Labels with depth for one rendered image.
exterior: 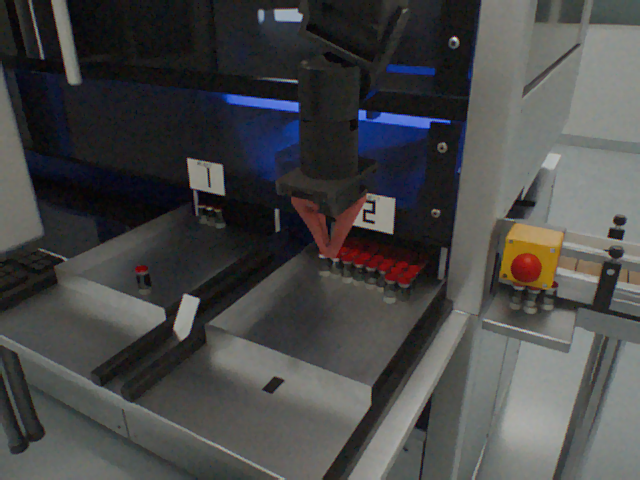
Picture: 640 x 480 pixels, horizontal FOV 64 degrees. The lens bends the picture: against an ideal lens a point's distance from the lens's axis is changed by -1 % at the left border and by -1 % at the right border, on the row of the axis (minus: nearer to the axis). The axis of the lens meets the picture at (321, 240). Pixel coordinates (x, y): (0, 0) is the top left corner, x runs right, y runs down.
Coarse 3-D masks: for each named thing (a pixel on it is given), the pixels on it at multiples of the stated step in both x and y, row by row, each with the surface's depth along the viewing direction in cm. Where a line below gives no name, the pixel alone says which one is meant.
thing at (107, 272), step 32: (160, 224) 108; (192, 224) 112; (96, 256) 95; (128, 256) 99; (160, 256) 99; (192, 256) 99; (224, 256) 99; (96, 288) 84; (128, 288) 88; (160, 288) 88; (192, 288) 82; (160, 320) 79
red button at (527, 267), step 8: (520, 256) 71; (528, 256) 70; (512, 264) 71; (520, 264) 70; (528, 264) 70; (536, 264) 70; (512, 272) 72; (520, 272) 71; (528, 272) 70; (536, 272) 70; (520, 280) 71; (528, 280) 71
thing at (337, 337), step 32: (256, 288) 83; (288, 288) 88; (320, 288) 88; (352, 288) 88; (224, 320) 77; (256, 320) 80; (288, 320) 80; (320, 320) 80; (352, 320) 80; (384, 320) 80; (416, 320) 74; (256, 352) 70; (288, 352) 73; (320, 352) 73; (352, 352) 73; (384, 352) 73; (320, 384) 66; (352, 384) 63
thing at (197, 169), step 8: (192, 160) 98; (192, 168) 99; (200, 168) 98; (216, 168) 96; (192, 176) 100; (200, 176) 99; (216, 176) 97; (192, 184) 101; (200, 184) 100; (216, 184) 97; (208, 192) 99; (216, 192) 98; (224, 192) 97
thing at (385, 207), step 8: (376, 200) 82; (384, 200) 81; (392, 200) 80; (368, 208) 83; (376, 208) 82; (384, 208) 81; (392, 208) 81; (360, 216) 84; (368, 216) 84; (376, 216) 83; (384, 216) 82; (392, 216) 81; (360, 224) 85; (368, 224) 84; (376, 224) 83; (384, 224) 83; (392, 224) 82; (392, 232) 83
